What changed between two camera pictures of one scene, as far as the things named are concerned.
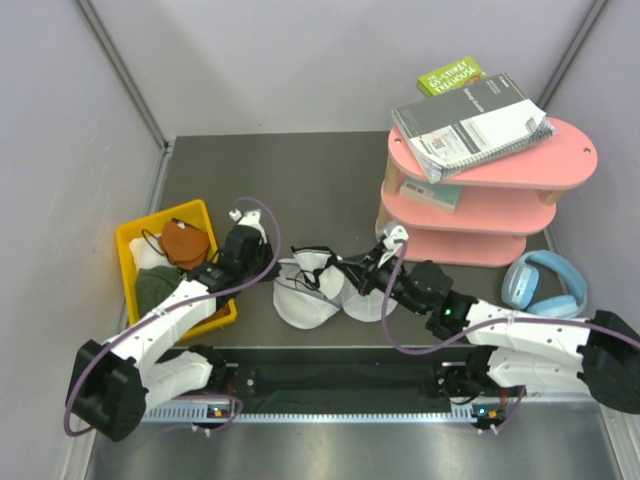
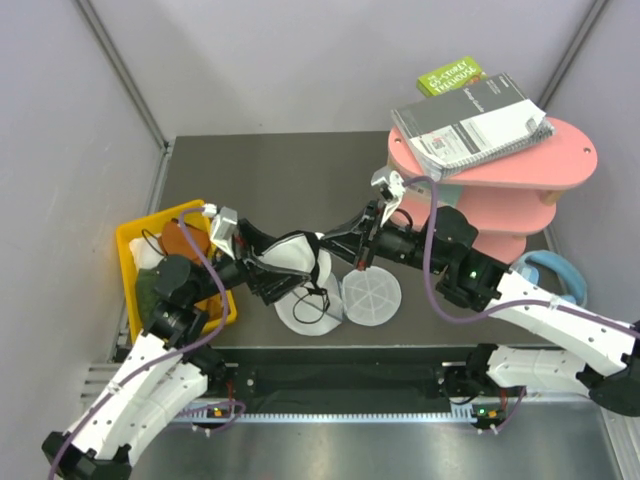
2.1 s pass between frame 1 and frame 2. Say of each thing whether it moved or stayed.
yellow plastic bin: stayed
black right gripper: moved
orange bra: stayed
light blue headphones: stayed
